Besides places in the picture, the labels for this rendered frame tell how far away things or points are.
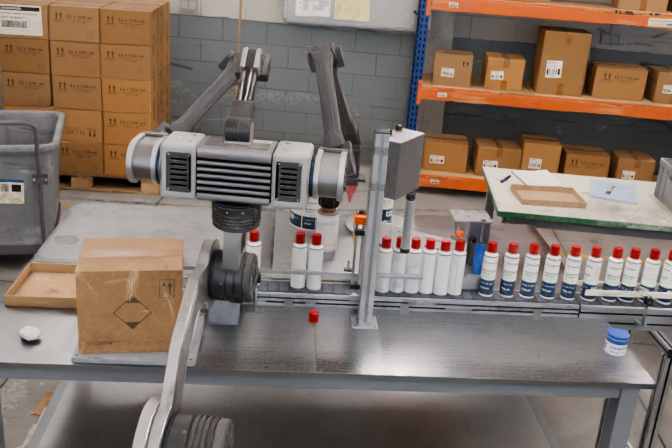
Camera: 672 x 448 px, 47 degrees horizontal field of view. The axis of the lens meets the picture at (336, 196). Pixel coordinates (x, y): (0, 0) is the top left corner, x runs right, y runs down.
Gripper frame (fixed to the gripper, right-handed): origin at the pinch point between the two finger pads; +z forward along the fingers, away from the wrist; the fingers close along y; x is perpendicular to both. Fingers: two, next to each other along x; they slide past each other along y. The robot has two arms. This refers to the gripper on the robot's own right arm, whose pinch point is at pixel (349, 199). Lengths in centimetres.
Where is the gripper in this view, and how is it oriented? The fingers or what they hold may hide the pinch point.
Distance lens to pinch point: 282.0
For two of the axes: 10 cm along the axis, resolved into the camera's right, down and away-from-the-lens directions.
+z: -0.6, 9.3, 3.7
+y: -10.0, -0.4, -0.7
